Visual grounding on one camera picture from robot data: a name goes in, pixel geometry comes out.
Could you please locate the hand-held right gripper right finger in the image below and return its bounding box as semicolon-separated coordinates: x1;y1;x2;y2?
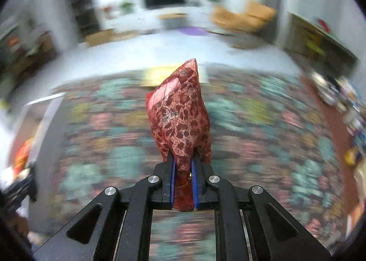
191;158;332;261

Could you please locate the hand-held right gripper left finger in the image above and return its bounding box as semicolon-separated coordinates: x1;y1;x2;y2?
33;154;175;261

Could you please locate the orange fish plush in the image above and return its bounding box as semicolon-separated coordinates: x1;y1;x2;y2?
13;138;35;174

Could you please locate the red leopard print scarf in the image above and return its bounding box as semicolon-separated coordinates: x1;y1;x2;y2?
145;59;213;211

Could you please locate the white storage box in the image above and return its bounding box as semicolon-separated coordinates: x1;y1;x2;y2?
0;92;67;239

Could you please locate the patterned woven blanket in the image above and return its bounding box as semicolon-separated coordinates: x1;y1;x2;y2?
48;67;358;261

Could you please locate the purple round mat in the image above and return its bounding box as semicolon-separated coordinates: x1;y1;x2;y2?
179;27;210;36

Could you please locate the cardboard box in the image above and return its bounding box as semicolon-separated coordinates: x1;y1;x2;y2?
86;28;115;47

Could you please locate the white television cabinet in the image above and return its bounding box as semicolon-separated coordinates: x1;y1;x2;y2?
100;7;218;33

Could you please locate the wooden side table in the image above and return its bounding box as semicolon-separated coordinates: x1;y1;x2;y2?
159;12;188;20

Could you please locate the tan rocking chair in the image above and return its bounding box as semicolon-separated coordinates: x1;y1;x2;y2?
210;0;278;34

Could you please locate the row of bottles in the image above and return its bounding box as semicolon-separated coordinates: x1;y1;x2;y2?
310;71;366;167

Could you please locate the small bushy potted plant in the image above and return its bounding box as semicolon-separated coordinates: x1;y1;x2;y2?
120;0;136;14

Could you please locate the yellow-green small chair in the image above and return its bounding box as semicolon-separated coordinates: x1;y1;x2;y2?
304;32;326;56

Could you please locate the dark wooden sideboard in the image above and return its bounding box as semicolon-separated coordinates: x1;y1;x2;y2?
286;12;359;79

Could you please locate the black display cabinet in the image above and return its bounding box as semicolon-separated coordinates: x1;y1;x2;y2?
64;0;99;41

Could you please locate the red item on sideboard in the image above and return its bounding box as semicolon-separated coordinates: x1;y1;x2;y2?
317;19;332;33

